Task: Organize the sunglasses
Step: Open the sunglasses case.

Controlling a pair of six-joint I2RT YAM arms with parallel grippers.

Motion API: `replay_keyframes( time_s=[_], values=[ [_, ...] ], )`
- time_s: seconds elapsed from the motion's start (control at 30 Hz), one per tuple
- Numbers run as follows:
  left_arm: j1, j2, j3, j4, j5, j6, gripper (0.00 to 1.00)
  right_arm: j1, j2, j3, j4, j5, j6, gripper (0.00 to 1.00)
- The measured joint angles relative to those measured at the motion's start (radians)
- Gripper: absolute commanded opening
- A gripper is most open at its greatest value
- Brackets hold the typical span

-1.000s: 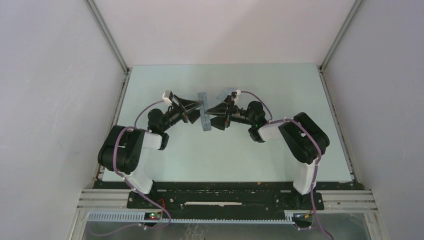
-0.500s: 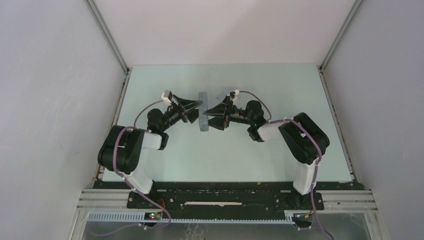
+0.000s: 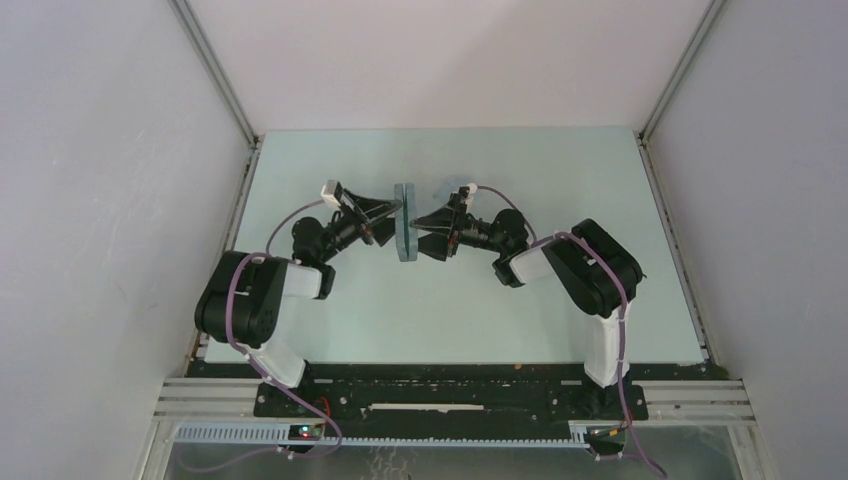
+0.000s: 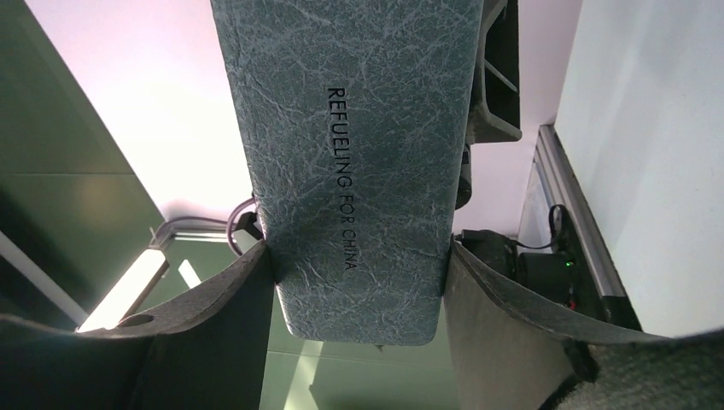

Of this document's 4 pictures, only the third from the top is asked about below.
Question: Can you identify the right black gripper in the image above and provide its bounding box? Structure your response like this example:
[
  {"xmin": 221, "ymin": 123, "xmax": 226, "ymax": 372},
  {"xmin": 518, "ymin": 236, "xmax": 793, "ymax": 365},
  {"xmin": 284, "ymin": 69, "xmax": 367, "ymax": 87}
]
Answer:
[{"xmin": 408, "ymin": 192, "xmax": 506, "ymax": 262}]

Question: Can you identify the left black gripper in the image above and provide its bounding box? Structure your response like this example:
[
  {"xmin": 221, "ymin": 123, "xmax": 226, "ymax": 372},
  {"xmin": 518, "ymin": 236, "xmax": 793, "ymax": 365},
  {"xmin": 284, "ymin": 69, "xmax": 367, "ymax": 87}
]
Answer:
[{"xmin": 318, "ymin": 189, "xmax": 406, "ymax": 263}]

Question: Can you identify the grey-blue glasses case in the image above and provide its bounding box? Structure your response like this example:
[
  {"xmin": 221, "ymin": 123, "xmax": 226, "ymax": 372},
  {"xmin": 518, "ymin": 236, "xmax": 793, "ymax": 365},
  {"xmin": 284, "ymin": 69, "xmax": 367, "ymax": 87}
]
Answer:
[{"xmin": 394, "ymin": 183, "xmax": 418, "ymax": 262}]

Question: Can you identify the light blue cleaning cloth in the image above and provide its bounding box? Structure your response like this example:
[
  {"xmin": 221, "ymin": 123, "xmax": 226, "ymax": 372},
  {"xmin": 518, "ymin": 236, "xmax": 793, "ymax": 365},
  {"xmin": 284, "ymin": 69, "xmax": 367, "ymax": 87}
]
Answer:
[{"xmin": 433, "ymin": 175, "xmax": 480, "ymax": 207}]

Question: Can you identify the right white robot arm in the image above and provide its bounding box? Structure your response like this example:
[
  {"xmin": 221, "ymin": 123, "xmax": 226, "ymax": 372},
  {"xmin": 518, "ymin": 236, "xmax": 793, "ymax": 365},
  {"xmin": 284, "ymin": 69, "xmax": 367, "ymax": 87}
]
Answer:
[{"xmin": 409, "ymin": 187, "xmax": 645, "ymax": 418}]

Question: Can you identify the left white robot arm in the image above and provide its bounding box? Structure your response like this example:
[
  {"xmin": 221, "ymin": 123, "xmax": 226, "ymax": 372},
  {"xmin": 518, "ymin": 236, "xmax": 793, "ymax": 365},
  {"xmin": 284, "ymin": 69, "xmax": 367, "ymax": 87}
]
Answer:
[{"xmin": 194, "ymin": 180, "xmax": 405, "ymax": 417}]

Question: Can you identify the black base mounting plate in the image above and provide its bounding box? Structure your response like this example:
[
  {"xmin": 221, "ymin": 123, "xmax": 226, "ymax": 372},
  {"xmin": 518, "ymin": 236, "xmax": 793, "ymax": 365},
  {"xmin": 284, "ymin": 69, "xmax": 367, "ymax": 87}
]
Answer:
[{"xmin": 254, "ymin": 361, "xmax": 651, "ymax": 442}]

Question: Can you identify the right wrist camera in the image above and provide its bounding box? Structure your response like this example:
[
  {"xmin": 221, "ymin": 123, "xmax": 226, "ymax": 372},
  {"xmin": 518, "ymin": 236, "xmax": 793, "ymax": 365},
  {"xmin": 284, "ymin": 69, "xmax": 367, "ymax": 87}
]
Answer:
[{"xmin": 457, "ymin": 183, "xmax": 478, "ymax": 204}]

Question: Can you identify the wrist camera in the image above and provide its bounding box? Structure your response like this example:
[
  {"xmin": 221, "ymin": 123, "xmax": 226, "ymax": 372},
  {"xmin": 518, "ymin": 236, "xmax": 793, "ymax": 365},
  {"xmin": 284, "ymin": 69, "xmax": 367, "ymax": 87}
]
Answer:
[
  {"xmin": 320, "ymin": 180, "xmax": 344, "ymax": 208},
  {"xmin": 457, "ymin": 183, "xmax": 478, "ymax": 204}
]

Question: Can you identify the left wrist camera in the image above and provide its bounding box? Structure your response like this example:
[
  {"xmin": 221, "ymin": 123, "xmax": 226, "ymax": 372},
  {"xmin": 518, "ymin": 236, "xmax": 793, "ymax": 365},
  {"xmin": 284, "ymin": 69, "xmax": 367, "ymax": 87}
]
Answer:
[{"xmin": 320, "ymin": 180, "xmax": 344, "ymax": 208}]

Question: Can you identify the right aluminium frame post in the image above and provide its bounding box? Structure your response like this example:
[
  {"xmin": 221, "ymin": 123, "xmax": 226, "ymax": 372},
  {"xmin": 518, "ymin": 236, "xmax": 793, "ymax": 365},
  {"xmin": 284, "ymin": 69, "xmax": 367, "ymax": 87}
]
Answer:
[{"xmin": 638, "ymin": 0, "xmax": 730, "ymax": 145}]

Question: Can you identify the aluminium frame post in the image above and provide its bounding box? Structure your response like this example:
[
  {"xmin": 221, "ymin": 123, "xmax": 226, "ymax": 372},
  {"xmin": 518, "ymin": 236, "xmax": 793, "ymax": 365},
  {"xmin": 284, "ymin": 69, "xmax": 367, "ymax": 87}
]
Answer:
[
  {"xmin": 168, "ymin": 0, "xmax": 259, "ymax": 149},
  {"xmin": 638, "ymin": 0, "xmax": 730, "ymax": 145}
]

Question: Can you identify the grey slotted cable duct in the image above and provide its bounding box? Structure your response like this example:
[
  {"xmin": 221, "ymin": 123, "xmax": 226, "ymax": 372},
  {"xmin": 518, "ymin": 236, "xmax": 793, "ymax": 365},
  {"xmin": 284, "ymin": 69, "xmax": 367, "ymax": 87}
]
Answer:
[{"xmin": 173, "ymin": 422, "xmax": 625, "ymax": 449}]

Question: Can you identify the left aluminium frame post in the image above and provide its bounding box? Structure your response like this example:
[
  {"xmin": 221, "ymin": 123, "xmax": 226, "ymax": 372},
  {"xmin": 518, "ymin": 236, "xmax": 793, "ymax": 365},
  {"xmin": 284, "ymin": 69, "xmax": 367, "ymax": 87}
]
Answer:
[{"xmin": 168, "ymin": 0, "xmax": 259, "ymax": 149}]

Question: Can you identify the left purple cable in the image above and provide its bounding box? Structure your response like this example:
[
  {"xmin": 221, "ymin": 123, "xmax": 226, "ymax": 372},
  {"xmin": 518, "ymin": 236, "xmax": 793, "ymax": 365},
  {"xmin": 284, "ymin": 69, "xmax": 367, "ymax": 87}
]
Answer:
[{"xmin": 173, "ymin": 198, "xmax": 346, "ymax": 476}]

